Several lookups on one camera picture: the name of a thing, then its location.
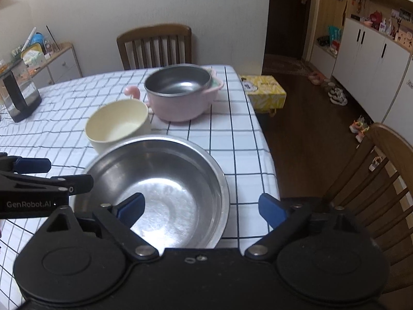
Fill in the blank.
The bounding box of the glass kettle with black handle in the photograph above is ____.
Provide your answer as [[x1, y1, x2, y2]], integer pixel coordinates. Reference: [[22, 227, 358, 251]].
[[0, 59, 42, 123]]

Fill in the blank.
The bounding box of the pair of colourful children's shoes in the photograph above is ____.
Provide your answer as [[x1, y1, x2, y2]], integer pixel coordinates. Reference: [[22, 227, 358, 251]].
[[349, 118, 370, 143]]

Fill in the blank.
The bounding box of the white wall cabinet unit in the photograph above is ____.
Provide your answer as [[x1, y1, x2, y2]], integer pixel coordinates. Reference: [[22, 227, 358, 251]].
[[332, 0, 413, 126]]

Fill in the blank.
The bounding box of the thin dark stick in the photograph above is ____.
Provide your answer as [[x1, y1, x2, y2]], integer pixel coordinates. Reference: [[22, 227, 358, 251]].
[[46, 25, 59, 52]]

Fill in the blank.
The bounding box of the cream bowl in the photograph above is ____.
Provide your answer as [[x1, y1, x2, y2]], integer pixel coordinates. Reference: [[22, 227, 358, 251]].
[[85, 99, 151, 154]]

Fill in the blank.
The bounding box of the pink two-handled steel-lined bowl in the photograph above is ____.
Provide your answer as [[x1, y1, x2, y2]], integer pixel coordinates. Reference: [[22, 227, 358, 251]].
[[144, 64, 225, 122]]

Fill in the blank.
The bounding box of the white tube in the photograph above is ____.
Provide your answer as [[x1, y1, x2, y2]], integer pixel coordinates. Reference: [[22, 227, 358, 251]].
[[20, 27, 37, 52]]

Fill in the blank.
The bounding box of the large stainless steel bowl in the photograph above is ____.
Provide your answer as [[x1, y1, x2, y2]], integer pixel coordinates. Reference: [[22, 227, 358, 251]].
[[74, 135, 230, 249]]

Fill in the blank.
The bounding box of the yellow cardboard box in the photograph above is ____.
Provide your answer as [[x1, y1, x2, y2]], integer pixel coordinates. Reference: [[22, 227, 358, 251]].
[[239, 75, 287, 110]]

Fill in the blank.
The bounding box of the red figurine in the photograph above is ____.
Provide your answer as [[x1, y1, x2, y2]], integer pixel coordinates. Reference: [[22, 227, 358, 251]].
[[369, 10, 384, 31]]

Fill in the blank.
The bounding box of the wooden side cabinet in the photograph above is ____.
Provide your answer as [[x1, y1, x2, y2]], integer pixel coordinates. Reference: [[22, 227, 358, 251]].
[[30, 41, 83, 88]]

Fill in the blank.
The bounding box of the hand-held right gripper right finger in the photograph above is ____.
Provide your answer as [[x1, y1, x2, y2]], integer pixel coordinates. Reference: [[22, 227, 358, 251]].
[[244, 193, 384, 260]]

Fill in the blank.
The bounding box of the white checked tablecloth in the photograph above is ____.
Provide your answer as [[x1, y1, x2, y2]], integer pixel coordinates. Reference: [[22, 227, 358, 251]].
[[0, 65, 281, 285]]

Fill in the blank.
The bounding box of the pair of black white sneakers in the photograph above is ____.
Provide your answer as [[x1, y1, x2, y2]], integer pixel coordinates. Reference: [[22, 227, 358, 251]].
[[328, 87, 348, 106]]

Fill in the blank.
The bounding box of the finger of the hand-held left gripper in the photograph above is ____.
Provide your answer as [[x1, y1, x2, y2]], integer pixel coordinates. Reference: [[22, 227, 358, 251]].
[[0, 172, 94, 197], [0, 153, 51, 174]]

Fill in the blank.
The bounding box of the wooden chair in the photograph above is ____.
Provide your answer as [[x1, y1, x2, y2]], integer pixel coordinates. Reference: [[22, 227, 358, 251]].
[[116, 23, 192, 71], [323, 123, 413, 294]]

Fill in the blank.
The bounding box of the dark door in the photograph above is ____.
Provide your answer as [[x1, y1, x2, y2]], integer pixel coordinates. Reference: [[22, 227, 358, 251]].
[[267, 0, 313, 62]]

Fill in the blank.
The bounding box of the dark patterned door mat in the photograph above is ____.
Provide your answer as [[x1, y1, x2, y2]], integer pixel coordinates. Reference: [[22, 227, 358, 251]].
[[263, 53, 313, 75]]

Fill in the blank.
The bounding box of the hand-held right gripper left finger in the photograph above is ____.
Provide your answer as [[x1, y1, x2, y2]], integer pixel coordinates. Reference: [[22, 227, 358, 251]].
[[32, 193, 159, 260]]

